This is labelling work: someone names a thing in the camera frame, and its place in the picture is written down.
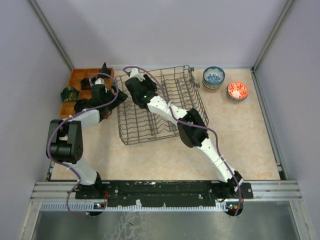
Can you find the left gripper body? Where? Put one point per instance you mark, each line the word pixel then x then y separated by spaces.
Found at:
pixel 119 98

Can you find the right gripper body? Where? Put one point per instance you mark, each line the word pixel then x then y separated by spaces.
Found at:
pixel 145 83

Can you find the grey wire dish rack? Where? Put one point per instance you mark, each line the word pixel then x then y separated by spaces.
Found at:
pixel 137 125

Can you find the yellow blue patterned bowl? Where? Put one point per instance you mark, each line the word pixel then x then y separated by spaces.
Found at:
pixel 212 84

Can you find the blue lattice patterned bowl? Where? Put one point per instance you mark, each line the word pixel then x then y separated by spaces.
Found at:
pixel 211 86

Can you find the blue white floral bowl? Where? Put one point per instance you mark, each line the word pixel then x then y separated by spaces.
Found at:
pixel 214 74

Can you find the dark speckled bowl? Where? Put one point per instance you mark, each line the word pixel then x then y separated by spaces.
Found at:
pixel 209 90

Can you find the green leaf patterned bowl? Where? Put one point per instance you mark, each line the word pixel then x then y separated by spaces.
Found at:
pixel 237 99

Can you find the orange white patterned bowl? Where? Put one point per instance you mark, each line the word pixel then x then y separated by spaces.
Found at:
pixel 237 89

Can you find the pink patterned bowl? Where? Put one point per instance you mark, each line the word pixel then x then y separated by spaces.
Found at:
pixel 236 101

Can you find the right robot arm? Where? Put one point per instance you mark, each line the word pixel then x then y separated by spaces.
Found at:
pixel 194 134

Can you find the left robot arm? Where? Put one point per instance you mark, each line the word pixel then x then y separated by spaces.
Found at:
pixel 65 136

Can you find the wooden compartment tray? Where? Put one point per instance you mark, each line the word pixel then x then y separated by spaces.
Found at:
pixel 77 74

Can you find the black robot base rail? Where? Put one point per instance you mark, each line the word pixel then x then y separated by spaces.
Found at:
pixel 164 195

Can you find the aluminium frame rail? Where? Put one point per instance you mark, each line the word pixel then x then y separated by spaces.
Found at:
pixel 275 190

